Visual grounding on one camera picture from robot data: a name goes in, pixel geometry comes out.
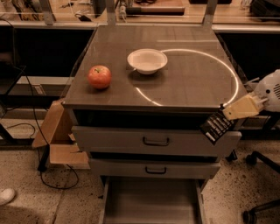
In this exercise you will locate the grey drawer cabinet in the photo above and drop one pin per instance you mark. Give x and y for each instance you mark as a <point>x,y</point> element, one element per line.
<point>197,79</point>

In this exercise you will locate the middle grey drawer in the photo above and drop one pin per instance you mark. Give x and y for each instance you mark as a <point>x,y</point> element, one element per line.
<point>153,169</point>

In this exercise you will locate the black rxbar chocolate bar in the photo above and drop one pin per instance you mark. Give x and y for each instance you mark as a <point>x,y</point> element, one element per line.
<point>215,126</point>

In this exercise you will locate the top grey drawer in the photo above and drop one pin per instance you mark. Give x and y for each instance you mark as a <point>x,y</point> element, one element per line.
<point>154,141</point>

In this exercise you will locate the bottom grey open drawer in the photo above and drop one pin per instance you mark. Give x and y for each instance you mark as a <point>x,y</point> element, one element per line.
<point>152,201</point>

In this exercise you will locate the white shoe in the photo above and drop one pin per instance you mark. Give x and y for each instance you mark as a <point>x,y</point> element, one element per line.
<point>6,196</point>

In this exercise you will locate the white bowl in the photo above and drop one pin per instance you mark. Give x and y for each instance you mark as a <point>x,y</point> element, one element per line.
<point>147,61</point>

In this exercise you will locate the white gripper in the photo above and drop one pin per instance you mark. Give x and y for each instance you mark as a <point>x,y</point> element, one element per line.
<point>269,91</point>

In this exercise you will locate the brown cardboard box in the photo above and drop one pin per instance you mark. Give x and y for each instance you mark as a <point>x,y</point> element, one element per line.
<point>57,141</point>

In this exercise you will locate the background workbench shelf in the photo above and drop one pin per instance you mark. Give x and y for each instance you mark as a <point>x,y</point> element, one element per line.
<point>221,15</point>

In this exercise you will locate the red apple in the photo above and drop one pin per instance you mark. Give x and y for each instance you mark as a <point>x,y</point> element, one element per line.
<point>99,77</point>

